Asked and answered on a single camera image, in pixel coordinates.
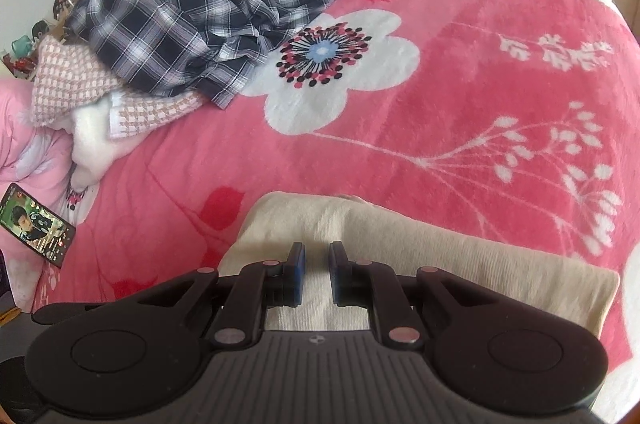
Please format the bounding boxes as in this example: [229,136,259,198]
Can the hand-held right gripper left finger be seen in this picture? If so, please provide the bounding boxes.
[135,241,307,349]

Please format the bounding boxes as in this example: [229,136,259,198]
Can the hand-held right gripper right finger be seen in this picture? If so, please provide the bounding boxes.
[327,241,493,347]

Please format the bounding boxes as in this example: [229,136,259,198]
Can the beige pants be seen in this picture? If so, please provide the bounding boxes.
[217,191,621,340]

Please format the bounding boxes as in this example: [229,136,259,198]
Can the pink floral blanket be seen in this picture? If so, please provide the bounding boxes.
[30,0,640,424]

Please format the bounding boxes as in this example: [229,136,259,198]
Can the white fleece garment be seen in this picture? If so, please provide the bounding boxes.
[70,96,146,192]

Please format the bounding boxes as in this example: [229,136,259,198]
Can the smartphone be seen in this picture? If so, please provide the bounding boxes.
[0,183,77,267]

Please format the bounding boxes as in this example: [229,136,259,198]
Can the dark plaid shirt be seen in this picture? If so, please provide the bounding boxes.
[67,0,348,110]

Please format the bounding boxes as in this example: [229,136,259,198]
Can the pink quilt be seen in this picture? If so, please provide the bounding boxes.
[0,79,76,310]

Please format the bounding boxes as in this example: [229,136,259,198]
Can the pink white checked garment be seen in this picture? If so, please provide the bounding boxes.
[31,36,206,140]

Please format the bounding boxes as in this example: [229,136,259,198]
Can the bedside clutter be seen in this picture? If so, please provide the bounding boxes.
[0,0,76,77]

